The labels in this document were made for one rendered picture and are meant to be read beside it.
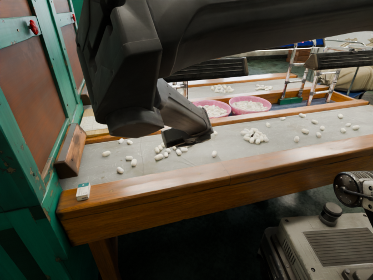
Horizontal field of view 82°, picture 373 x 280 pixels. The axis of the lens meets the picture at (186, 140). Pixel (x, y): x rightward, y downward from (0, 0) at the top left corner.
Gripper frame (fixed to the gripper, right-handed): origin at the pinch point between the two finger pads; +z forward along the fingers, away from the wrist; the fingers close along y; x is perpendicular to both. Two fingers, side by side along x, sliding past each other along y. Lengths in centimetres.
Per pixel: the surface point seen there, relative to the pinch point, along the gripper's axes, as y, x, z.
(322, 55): -73, -29, -1
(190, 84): -32, -54, 81
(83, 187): 36.8, 10.9, -1.7
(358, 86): -304, -55, 158
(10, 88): 46, -17, -21
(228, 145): -24.3, 4.4, 14.3
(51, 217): 45.0, 17.7, -7.5
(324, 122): -87, 1, 20
